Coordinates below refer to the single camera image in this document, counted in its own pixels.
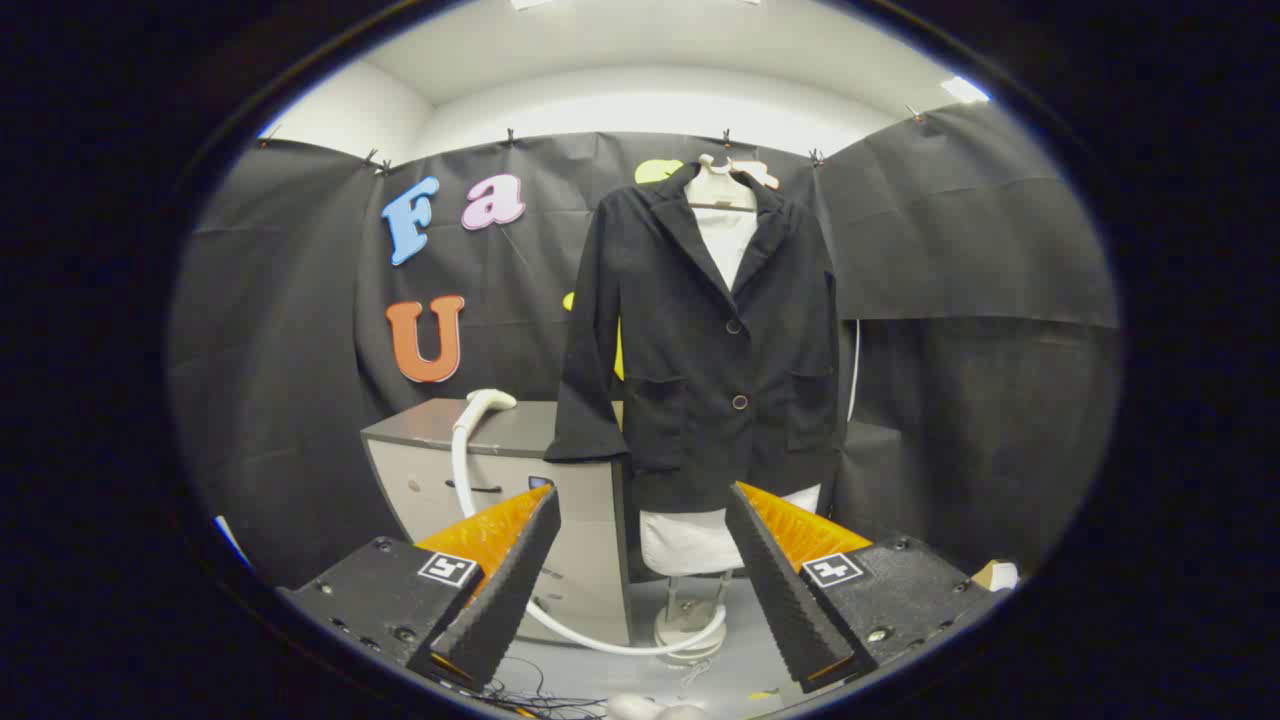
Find black backdrop cloth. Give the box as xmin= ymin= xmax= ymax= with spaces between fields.
xmin=168 ymin=100 xmax=1121 ymax=591

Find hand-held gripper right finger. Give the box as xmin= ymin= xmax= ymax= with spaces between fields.
xmin=724 ymin=481 xmax=1004 ymax=694

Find white mannequin torso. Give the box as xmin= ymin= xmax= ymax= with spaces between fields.
xmin=640 ymin=152 xmax=823 ymax=663

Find grey drawer cabinet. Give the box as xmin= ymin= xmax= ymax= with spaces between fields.
xmin=360 ymin=398 xmax=633 ymax=647

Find black button jacket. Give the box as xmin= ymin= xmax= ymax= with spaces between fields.
xmin=544 ymin=162 xmax=843 ymax=515

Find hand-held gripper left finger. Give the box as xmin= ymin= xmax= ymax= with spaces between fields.
xmin=278 ymin=483 xmax=563 ymax=693

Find black floor cables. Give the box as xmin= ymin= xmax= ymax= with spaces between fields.
xmin=470 ymin=655 xmax=611 ymax=719

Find white garment steamer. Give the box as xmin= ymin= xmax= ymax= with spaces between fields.
xmin=450 ymin=388 xmax=729 ymax=658

